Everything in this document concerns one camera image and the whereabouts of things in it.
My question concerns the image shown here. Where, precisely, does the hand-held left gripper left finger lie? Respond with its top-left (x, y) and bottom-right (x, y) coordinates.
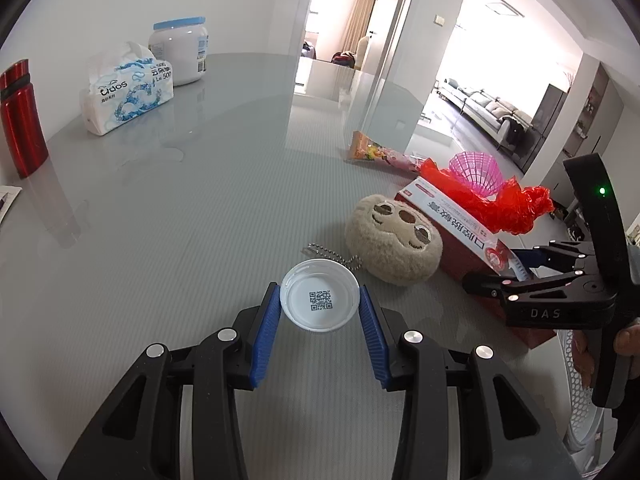
top-left (57, 282), bottom-right (282, 480)

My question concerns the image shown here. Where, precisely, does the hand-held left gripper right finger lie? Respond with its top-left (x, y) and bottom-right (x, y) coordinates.
top-left (357, 285), bottom-right (584, 480)

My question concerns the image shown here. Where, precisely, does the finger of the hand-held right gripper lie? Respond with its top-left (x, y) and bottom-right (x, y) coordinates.
top-left (510, 240), bottom-right (597, 278)
top-left (461, 270), bottom-right (586, 307)

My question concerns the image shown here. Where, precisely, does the toothpaste box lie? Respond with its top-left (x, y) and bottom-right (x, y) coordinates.
top-left (394, 176), bottom-right (558, 351)

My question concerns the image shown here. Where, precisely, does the white round plastic lid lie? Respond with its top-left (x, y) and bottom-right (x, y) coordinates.
top-left (279, 258), bottom-right (361, 332)

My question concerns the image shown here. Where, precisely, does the red plastic bag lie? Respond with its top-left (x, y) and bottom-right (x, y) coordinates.
top-left (419, 157), bottom-right (556, 235)

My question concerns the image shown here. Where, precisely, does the grey perforated plastic basket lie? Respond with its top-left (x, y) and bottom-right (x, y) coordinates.
top-left (564, 327), bottom-right (618, 480)

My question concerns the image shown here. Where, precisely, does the pink snack packet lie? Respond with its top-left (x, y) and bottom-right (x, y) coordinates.
top-left (345, 130), bottom-right (426, 177)

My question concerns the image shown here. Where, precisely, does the person's right hand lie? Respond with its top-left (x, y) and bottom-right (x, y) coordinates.
top-left (570, 321), bottom-right (640, 392)

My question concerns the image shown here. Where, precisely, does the beige plush toy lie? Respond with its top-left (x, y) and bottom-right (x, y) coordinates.
top-left (306, 193), bottom-right (444, 287)

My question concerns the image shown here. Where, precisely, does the pink mesh cup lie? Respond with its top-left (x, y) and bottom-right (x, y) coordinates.
top-left (448, 150), bottom-right (505, 198)

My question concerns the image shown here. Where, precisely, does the dark tall cabinet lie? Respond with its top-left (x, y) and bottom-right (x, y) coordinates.
top-left (522, 84), bottom-right (571, 176)

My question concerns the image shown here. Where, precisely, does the tall white shelf cabinet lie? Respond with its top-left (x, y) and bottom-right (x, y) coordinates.
top-left (562, 67), bottom-right (626, 161)

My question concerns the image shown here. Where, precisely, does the grey sofa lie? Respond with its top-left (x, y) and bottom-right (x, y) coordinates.
top-left (437, 77), bottom-right (533, 146)

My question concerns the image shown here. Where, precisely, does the square ceiling light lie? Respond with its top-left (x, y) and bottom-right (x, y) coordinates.
top-left (482, 0), bottom-right (523, 18)

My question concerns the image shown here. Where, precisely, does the white door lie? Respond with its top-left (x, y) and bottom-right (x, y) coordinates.
top-left (372, 0), bottom-right (416, 91)

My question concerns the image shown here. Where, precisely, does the white blue tissue pack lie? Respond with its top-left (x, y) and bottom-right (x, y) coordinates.
top-left (79, 41), bottom-right (175, 136)

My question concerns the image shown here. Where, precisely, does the printed paper sheet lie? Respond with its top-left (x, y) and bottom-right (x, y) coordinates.
top-left (0, 185), bottom-right (23, 226)

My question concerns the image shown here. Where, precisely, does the beige curtain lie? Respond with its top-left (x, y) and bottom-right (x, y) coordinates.
top-left (342, 0), bottom-right (388, 56)

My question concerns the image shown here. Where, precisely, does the white jar with blue lid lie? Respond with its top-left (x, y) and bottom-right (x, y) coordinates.
top-left (148, 16), bottom-right (210, 86)

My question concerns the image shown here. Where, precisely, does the red metal bottle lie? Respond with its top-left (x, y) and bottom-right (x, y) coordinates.
top-left (0, 59), bottom-right (50, 179)

